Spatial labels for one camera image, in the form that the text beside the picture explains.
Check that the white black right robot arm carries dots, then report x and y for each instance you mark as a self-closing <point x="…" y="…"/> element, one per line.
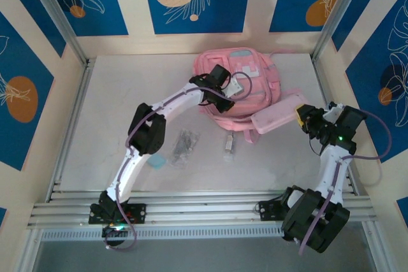
<point x="331" y="173"/>

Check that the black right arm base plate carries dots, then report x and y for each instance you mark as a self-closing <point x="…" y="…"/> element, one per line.
<point x="269" y="211"/>

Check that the pink pencil case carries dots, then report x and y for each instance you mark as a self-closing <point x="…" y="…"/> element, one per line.
<point x="274" y="116"/>

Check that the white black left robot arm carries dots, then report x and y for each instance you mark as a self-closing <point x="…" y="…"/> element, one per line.
<point x="153" y="138"/>

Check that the aluminium table frame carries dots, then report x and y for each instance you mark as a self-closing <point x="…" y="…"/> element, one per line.
<point x="204" y="208"/>

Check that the light blue eraser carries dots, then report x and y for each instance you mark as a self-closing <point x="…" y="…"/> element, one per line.
<point x="157" y="162"/>

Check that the clear bag of black clips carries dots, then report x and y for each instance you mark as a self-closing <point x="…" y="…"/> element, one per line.
<point x="183" y="147"/>

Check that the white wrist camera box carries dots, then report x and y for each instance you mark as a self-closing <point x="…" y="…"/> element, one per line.
<point x="333" y="114"/>
<point x="236" y="87"/>

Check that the small white tube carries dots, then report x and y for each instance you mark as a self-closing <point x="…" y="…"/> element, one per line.
<point x="229" y="146"/>

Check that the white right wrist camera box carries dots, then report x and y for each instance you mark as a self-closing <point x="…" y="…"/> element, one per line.
<point x="333" y="114"/>

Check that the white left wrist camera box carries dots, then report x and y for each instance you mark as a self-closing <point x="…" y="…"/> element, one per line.
<point x="236" y="87"/>

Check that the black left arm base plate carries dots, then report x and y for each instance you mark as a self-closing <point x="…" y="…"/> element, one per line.
<point x="137" y="213"/>

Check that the pink student backpack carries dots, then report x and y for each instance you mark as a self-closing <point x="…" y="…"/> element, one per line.
<point x="261" y="77"/>

